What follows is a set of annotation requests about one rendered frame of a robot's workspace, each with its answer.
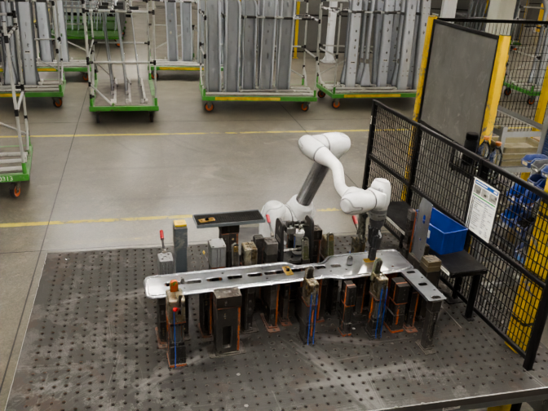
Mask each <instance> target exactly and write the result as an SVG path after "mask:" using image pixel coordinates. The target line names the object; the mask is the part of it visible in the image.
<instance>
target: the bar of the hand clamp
mask: <svg viewBox="0 0 548 411"><path fill-rule="evenodd" d="M367 218H368V215H367V214H366V212H365V213H362V214H359V222H358V237H359V239H360V235H362V237H363V238H364V240H363V242H364V243H365V229H366V219H367ZM359 243H360V241H359Z"/></svg>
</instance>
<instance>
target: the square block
mask: <svg viewBox="0 0 548 411"><path fill-rule="evenodd" d="M440 267H441V260H440V259H438V258H437V257H436V256H435V255H434V254H430V255H423V256H422V258H421V262H420V270H419V271H420V272H421V273H422V274H423V275H424V276H425V277H426V278H427V279H428V280H429V281H430V282H431V283H432V284H433V285H434V286H435V287H436V285H437V280H438V276H439V271H440ZM425 316H426V300H425V299H424V297H423V296H421V295H420V294H419V297H418V305H417V310H416V315H415V318H416V319H417V320H418V321H420V320H425Z"/></svg>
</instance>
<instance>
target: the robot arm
mask: <svg viewBox="0 0 548 411"><path fill-rule="evenodd" d="M298 146H299V148H300V149H301V151H302V152H303V154H305V155H306V156H307V157H309V158H310V159H311V160H313V161H314V163H313V165H312V168H311V169H310V171H309V173H308V175H307V177H306V179H305V181H304V183H303V186H302V187H301V189H300V191H299V193H298V194H296V195H294V196H293V197H292V198H291V199H290V200H289V201H288V202H287V203H286V205H284V204H283V203H281V202H279V201H269V202H267V203H266V204H265V205H264V206H263V208H262V211H261V213H262V215H263V217H264V218H265V219H266V222H265V223H260V224H259V234H262V235H263V237H269V236H271V235H270V232H271V231H270V227H269V225H268V223H267V218H266V214H269V216H270V220H271V225H272V231H273V232H274V234H275V227H276V218H281V219H282V221H286V220H290V221H298V220H304V219H305V217H306V215H310V216H311V217H312V218H314V216H315V212H316V211H315V207H314V205H313V203H312V200H313V198H314V196H315V195H316V193H317V191H318V189H319V187H320V185H321V183H322V182H323V180H324V178H325V176H326V174H327V172H328V171H329V169H331V170H332V172H333V177H334V186H335V189H336V191H337V192H338V194H339V195H340V196H341V197H342V199H341V201H340V207H341V209H342V211H343V212H344V213H346V214H362V213H365V212H367V211H369V225H368V243H369V254H368V259H369V258H370V261H371V260H375V259H376V253H377V250H379V247H380V244H381V240H382V237H383V235H381V227H382V226H383V224H384V219H386V216H387V207H388V206H389V203H390V199H391V184H390V182H389V181H388V180H387V179H383V178H377V179H375V180H374V181H373V182H372V184H371V187H370V188H368V189H367V190H364V189H361V188H356V187H350V188H349V187H348V186H347V185H346V184H345V179H344V172H343V166H342V164H341V163H340V161H339V160H338V159H339V158H340V157H341V156H342V155H343V154H344V153H346V152H347V151H348V150H349V148H350V147H351V141H350V139H349V137H348V136H347V135H345V134H343V133H341V132H329V133H324V134H322V135H313V136H310V135H304V136H302V137H301V138H300V139H299V141H298Z"/></svg>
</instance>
